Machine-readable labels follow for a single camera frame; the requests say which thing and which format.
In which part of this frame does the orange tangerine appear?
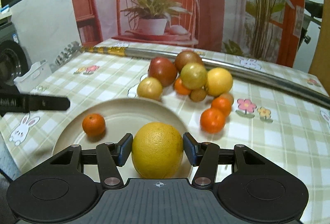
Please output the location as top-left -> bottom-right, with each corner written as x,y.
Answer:
211,97 -> 232,117
200,107 -> 226,133
173,77 -> 191,95

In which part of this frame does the small brown longan fruit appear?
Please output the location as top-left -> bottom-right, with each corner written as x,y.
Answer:
189,88 -> 207,102

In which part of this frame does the grey washing machine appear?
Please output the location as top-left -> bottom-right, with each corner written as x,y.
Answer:
1,5 -> 31,89

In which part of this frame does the small tangerine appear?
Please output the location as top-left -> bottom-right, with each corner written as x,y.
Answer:
82,113 -> 106,137

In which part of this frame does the large yellow grapefruit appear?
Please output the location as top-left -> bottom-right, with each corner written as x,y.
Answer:
131,122 -> 184,179

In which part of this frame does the printed chair backdrop cloth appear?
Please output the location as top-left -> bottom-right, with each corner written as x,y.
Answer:
72,0 -> 305,67

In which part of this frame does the small yellow green apple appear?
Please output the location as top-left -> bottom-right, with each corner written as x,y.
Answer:
137,77 -> 163,100

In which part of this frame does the small tan longan fruit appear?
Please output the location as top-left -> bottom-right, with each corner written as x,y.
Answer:
220,93 -> 234,105

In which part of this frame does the beige round plate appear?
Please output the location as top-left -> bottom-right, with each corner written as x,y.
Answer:
52,98 -> 193,180

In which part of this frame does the checked bunny tablecloth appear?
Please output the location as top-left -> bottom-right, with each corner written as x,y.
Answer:
1,53 -> 329,223

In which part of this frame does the black exercise bike handle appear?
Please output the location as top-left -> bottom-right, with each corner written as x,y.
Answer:
298,0 -> 324,48

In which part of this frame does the red apple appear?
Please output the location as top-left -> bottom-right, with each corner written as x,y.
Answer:
148,57 -> 177,88

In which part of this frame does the telescopic steel pole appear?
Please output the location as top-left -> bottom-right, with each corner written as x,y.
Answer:
55,41 -> 329,109

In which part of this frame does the brown round pear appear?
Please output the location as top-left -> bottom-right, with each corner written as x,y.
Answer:
174,50 -> 204,73

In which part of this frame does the yellow lemon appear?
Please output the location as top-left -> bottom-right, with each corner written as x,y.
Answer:
205,68 -> 233,97

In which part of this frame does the white plastic tray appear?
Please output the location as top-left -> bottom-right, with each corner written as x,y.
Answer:
14,60 -> 52,93

